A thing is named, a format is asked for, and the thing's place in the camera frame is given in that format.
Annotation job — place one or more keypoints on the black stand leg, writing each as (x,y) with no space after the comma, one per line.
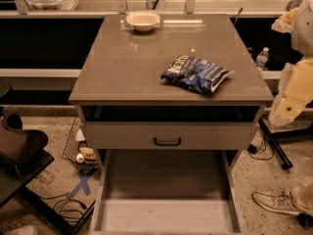
(286,163)

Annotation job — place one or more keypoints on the grey drawer cabinet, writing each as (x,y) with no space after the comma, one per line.
(121,77)

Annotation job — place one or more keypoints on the wire basket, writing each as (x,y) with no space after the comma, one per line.
(72,148)

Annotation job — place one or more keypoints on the white bowl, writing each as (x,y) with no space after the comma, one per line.
(143,21)

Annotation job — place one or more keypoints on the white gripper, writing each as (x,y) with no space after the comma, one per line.
(303,29)

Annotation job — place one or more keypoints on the blue chip bag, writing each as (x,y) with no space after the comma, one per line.
(196,74)

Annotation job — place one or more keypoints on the closed upper drawer front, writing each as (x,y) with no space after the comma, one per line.
(178,136)

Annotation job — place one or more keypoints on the white sneaker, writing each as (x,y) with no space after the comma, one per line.
(273,201)

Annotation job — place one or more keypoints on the open middle drawer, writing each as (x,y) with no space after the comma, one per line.
(164,192)

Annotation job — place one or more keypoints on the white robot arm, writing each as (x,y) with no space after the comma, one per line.
(302,32)

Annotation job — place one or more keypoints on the brown chair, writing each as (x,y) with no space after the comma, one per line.
(18,145)

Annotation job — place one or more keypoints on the clear water bottle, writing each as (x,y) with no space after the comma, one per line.
(262,58)

